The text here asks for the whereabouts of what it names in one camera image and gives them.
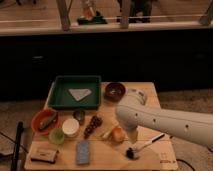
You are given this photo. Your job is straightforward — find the white round container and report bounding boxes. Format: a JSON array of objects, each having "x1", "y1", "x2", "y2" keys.
[{"x1": 62, "y1": 118, "x2": 79, "y2": 137}]

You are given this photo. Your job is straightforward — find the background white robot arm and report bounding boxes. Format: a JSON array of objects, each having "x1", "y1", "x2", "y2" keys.
[{"x1": 82, "y1": 0, "x2": 95, "y2": 20}]

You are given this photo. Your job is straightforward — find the blue sponge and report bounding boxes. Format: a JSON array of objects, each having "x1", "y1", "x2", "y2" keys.
[{"x1": 76, "y1": 140, "x2": 90, "y2": 165}]

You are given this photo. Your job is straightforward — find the green plastic tray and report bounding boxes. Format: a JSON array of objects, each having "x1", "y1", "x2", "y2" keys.
[{"x1": 48, "y1": 75, "x2": 101, "y2": 110}]

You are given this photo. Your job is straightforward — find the green vegetable in bowl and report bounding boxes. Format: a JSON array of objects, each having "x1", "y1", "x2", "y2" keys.
[{"x1": 39, "y1": 113, "x2": 57, "y2": 131}]

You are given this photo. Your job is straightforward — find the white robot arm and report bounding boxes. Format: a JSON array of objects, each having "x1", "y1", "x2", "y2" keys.
[{"x1": 115, "y1": 88, "x2": 213, "y2": 149}]

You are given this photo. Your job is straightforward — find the grey folded cloth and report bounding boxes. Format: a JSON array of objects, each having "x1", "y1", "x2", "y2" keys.
[{"x1": 69, "y1": 89, "x2": 92, "y2": 101}]

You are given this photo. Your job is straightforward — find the orange bowl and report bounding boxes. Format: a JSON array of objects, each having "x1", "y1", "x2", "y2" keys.
[{"x1": 31, "y1": 108, "x2": 59, "y2": 136}]

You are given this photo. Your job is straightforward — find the wooden post middle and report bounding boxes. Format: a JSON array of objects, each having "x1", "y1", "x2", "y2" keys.
[{"x1": 120, "y1": 0, "x2": 131, "y2": 29}]

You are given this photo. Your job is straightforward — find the purple bowl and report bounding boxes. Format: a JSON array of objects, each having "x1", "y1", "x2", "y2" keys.
[{"x1": 104, "y1": 82, "x2": 126, "y2": 102}]

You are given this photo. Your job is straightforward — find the black floor cable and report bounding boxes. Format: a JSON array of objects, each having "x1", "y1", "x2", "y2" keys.
[{"x1": 169, "y1": 134, "x2": 213, "y2": 171}]

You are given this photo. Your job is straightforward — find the wooden post left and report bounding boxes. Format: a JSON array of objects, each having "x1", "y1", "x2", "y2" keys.
[{"x1": 56, "y1": 0, "x2": 70, "y2": 31}]

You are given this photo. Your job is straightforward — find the small metal cup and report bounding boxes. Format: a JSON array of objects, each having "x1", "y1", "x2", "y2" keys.
[{"x1": 73, "y1": 110, "x2": 85, "y2": 125}]

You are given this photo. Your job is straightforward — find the black stand left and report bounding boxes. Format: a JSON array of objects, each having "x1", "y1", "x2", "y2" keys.
[{"x1": 11, "y1": 122, "x2": 23, "y2": 171}]

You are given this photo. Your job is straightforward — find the black white dish brush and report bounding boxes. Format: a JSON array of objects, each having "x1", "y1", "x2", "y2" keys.
[{"x1": 126, "y1": 133, "x2": 165, "y2": 160}]

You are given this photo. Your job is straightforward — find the brown wooden block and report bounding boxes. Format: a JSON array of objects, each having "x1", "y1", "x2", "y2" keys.
[{"x1": 30, "y1": 148, "x2": 59, "y2": 164}]

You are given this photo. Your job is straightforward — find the yellow stick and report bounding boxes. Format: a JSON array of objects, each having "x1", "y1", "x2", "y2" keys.
[{"x1": 102, "y1": 126, "x2": 117, "y2": 140}]

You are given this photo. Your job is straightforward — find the wooden post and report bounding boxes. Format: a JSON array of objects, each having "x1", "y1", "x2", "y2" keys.
[
  {"x1": 56, "y1": 0, "x2": 70, "y2": 31},
  {"x1": 120, "y1": 0, "x2": 131, "y2": 29}
]

